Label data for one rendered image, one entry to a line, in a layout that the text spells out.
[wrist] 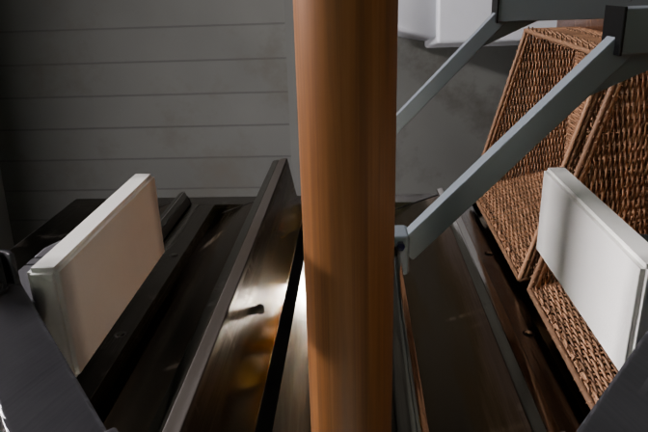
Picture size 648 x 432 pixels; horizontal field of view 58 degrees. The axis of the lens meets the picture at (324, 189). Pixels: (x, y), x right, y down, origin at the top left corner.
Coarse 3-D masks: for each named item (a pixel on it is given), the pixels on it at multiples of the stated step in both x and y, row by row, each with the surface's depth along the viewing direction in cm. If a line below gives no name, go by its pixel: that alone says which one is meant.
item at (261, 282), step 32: (288, 192) 165; (256, 224) 126; (288, 224) 156; (256, 256) 117; (288, 256) 147; (224, 288) 100; (256, 288) 112; (224, 320) 90; (256, 320) 108; (224, 352) 87; (256, 352) 104; (192, 384) 75; (224, 384) 84; (256, 384) 100; (192, 416) 71; (224, 416) 82; (256, 416) 96
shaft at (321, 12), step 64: (320, 0) 15; (384, 0) 16; (320, 64) 16; (384, 64) 16; (320, 128) 17; (384, 128) 17; (320, 192) 17; (384, 192) 18; (320, 256) 18; (384, 256) 18; (320, 320) 19; (384, 320) 19; (320, 384) 20; (384, 384) 20
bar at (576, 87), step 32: (512, 0) 96; (544, 0) 96; (576, 0) 96; (608, 0) 96; (640, 0) 96; (480, 32) 99; (512, 32) 100; (608, 32) 54; (640, 32) 52; (448, 64) 101; (608, 64) 54; (640, 64) 54; (416, 96) 104; (544, 96) 57; (576, 96) 55; (512, 128) 58; (544, 128) 56; (480, 160) 58; (512, 160) 57; (448, 192) 59; (480, 192) 58; (416, 224) 61; (448, 224) 60; (416, 256) 61; (416, 352) 44; (416, 384) 39; (416, 416) 36
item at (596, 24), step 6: (558, 24) 175; (564, 24) 170; (570, 24) 165; (576, 24) 161; (582, 24) 156; (588, 24) 152; (594, 24) 149; (600, 24) 145; (600, 30) 145; (558, 60) 175; (558, 126) 176; (564, 126) 171; (558, 162) 177
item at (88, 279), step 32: (128, 192) 18; (96, 224) 16; (128, 224) 17; (160, 224) 20; (64, 256) 14; (96, 256) 15; (128, 256) 17; (160, 256) 20; (32, 288) 13; (64, 288) 14; (96, 288) 15; (128, 288) 17; (64, 320) 14; (96, 320) 15; (64, 352) 14
